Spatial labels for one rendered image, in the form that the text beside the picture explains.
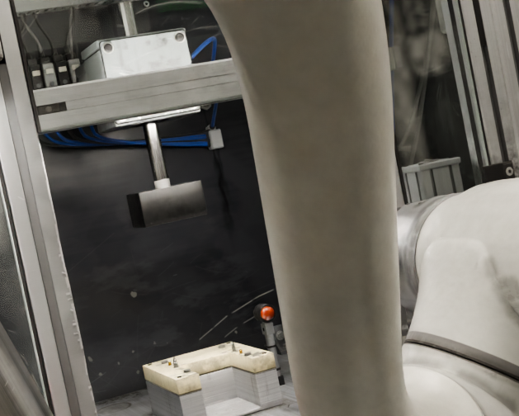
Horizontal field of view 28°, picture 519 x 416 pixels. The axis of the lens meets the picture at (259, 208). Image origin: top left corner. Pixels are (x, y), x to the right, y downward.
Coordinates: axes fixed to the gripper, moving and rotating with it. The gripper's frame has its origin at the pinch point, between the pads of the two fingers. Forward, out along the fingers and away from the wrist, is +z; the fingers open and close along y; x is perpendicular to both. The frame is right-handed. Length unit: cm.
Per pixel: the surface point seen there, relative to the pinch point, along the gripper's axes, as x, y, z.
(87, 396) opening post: 19.2, -11.8, 21.4
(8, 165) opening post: 22.2, 13.7, 21.5
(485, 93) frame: -37.2, 11.7, 21.5
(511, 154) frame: -39.3, 3.5, 21.5
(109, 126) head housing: 5.8, 16.8, 40.9
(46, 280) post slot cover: 20.8, 1.2, 21.5
